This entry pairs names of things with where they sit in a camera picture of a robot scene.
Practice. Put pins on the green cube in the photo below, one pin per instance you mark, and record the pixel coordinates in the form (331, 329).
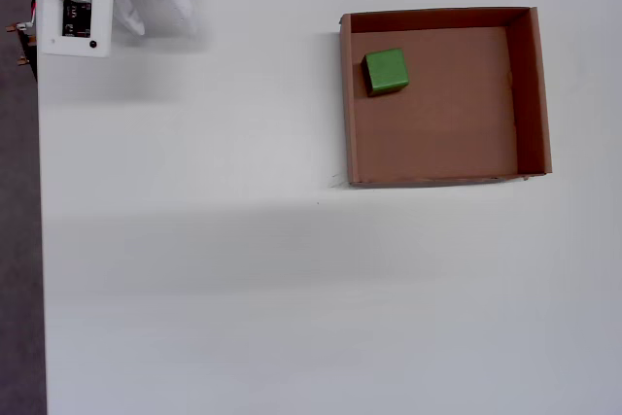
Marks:
(386, 70)

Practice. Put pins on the brown cardboard box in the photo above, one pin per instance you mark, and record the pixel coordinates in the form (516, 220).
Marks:
(437, 133)

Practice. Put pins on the dark controller circuit board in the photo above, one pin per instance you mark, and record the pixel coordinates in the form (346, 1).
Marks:
(29, 60)

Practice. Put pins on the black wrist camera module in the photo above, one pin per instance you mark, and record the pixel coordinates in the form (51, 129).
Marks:
(77, 16)

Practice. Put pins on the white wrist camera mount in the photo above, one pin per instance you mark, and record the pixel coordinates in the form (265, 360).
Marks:
(53, 41)

